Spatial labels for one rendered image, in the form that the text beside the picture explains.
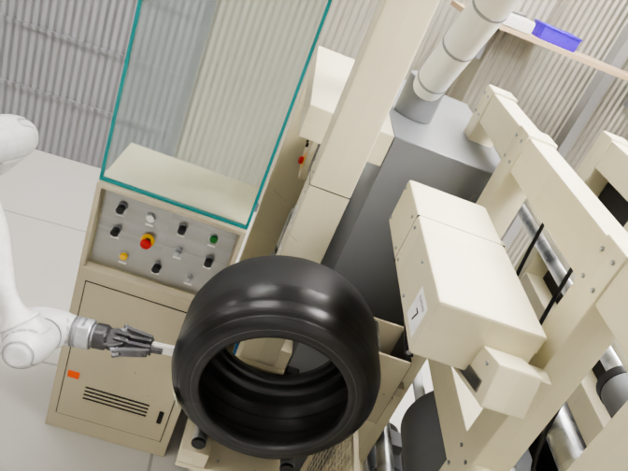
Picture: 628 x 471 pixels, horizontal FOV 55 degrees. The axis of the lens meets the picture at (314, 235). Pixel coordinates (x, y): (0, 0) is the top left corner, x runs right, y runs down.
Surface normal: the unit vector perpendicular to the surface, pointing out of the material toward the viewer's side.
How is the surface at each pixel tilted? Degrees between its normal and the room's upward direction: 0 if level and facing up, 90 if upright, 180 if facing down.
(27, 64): 90
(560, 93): 90
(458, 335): 90
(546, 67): 90
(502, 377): 72
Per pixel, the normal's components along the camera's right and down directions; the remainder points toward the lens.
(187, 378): -0.22, 0.44
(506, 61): 0.06, 0.52
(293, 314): 0.15, -0.29
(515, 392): 0.07, 0.22
